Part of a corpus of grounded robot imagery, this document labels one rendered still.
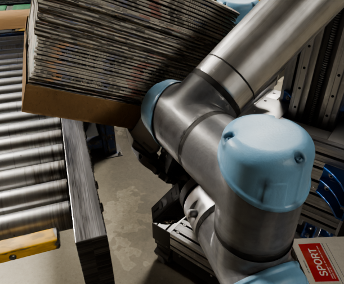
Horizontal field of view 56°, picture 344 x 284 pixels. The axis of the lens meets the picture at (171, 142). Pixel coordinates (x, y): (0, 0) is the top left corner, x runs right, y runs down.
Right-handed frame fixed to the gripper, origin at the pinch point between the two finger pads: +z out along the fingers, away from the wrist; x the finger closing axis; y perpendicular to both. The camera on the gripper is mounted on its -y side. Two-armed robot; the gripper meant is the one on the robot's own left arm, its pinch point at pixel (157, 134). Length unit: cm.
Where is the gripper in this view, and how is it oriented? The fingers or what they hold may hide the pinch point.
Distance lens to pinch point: 58.4
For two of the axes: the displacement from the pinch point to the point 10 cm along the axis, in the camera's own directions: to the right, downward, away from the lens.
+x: -8.8, -1.2, -4.5
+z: -3.3, -5.2, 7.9
